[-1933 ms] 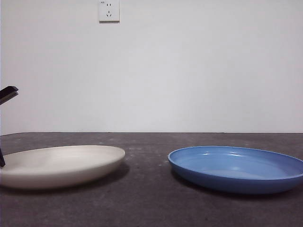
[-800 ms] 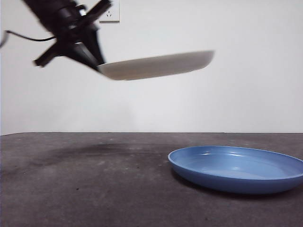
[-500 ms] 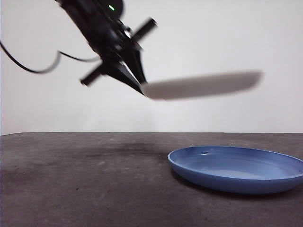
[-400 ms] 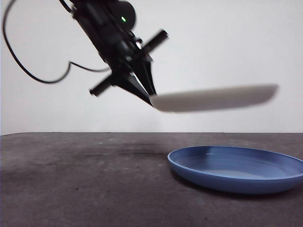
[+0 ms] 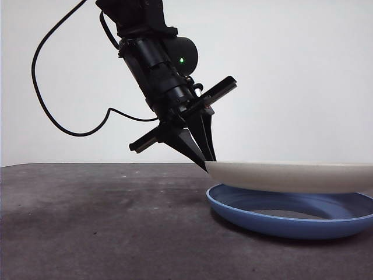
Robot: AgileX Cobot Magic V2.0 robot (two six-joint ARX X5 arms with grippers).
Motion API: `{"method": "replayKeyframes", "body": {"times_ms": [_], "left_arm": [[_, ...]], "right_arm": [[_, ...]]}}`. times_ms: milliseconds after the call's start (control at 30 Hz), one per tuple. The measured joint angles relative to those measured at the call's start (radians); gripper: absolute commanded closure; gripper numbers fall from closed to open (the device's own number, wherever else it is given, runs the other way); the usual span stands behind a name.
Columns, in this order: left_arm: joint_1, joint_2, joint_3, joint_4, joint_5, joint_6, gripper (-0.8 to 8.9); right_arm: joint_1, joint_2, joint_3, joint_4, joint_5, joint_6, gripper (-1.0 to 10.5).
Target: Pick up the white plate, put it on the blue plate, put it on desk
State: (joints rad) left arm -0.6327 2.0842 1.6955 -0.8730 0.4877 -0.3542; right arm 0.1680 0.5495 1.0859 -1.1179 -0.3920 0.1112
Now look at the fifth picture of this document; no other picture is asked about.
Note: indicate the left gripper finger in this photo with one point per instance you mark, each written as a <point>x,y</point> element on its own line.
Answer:
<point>183,143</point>
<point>204,131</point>

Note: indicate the white round plate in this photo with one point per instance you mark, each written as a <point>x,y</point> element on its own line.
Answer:
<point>291,175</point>

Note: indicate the blue round plate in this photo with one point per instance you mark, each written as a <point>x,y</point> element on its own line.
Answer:
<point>277,226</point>

